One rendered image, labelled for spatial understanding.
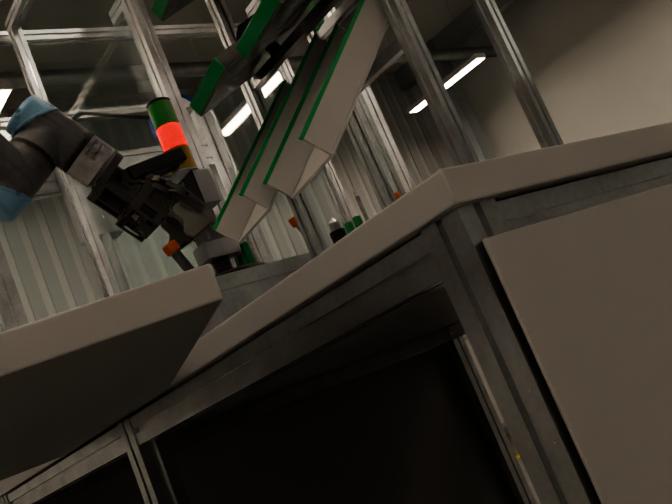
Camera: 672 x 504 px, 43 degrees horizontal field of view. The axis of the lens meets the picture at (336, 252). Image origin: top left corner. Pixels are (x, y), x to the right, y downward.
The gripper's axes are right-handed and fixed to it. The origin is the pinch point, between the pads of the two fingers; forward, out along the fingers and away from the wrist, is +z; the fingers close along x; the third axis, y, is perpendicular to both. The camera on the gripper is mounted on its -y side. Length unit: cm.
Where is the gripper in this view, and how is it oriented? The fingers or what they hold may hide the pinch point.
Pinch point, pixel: (213, 232)
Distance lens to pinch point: 142.1
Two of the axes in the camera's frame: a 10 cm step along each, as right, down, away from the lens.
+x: 5.3, -3.7, -7.6
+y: -3.3, 7.4, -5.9
